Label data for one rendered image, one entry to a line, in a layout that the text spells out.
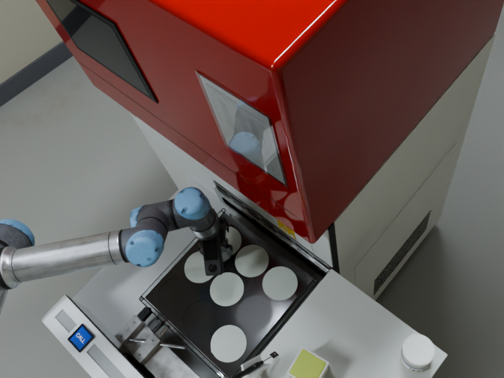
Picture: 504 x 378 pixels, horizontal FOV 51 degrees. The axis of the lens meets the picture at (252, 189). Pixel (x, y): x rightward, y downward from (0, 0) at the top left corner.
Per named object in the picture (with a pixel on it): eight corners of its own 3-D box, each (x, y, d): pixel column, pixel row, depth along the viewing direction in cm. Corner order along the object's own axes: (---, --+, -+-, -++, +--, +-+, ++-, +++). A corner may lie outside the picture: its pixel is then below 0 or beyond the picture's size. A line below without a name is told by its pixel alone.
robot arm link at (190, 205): (168, 189, 127) (202, 181, 126) (181, 208, 136) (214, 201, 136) (171, 217, 123) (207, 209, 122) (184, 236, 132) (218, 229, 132)
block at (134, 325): (137, 316, 155) (133, 314, 152) (145, 324, 153) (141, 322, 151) (118, 338, 153) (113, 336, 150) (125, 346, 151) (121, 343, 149)
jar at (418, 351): (410, 336, 131) (414, 327, 122) (436, 355, 128) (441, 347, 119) (394, 359, 129) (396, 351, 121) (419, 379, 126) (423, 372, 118)
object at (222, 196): (223, 198, 172) (217, 184, 164) (332, 280, 153) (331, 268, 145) (220, 202, 172) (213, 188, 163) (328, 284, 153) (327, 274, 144)
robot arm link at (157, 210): (122, 222, 122) (168, 211, 122) (132, 203, 133) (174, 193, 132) (133, 251, 125) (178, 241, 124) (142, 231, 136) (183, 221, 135)
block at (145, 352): (155, 334, 151) (152, 332, 149) (163, 342, 150) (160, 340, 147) (136, 357, 149) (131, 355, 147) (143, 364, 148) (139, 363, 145)
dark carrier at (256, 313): (224, 213, 164) (224, 212, 164) (312, 280, 149) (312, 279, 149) (145, 298, 156) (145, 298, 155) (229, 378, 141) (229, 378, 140)
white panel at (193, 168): (157, 142, 191) (112, 69, 156) (340, 279, 155) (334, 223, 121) (151, 148, 190) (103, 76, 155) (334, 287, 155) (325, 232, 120)
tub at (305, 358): (304, 351, 134) (301, 345, 128) (331, 367, 131) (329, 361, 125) (289, 378, 131) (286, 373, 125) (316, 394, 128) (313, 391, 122)
